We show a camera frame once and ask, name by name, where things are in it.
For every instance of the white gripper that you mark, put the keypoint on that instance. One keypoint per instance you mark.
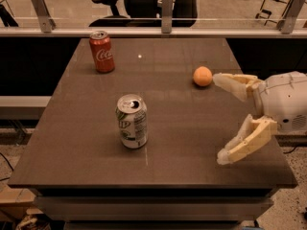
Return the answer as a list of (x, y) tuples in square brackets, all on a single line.
[(283, 101)]

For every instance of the silver green 7up can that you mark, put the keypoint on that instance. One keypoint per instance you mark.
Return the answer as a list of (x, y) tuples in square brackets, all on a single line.
[(131, 113)]

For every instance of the red coca-cola can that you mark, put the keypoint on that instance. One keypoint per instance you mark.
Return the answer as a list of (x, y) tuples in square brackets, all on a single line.
[(101, 51)]

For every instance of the orange ball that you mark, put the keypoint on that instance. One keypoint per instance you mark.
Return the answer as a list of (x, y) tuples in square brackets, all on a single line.
[(202, 76)]

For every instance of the wooden chair in background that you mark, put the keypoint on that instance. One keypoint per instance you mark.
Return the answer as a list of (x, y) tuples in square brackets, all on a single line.
[(271, 11)]

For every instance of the black office chair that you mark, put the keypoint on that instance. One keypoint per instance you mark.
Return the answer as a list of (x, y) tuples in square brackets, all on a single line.
[(147, 13)]

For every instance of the horizontal metal railing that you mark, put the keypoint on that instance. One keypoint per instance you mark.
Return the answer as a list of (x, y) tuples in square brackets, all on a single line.
[(153, 32)]

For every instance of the grey table base drawers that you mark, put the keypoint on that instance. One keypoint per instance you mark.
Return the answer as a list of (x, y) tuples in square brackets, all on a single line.
[(152, 213)]

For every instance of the middle metal bracket post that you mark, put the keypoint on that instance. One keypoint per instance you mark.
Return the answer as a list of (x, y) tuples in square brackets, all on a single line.
[(166, 17)]

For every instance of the left metal bracket post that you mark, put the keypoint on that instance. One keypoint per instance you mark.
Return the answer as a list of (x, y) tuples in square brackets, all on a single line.
[(46, 22)]

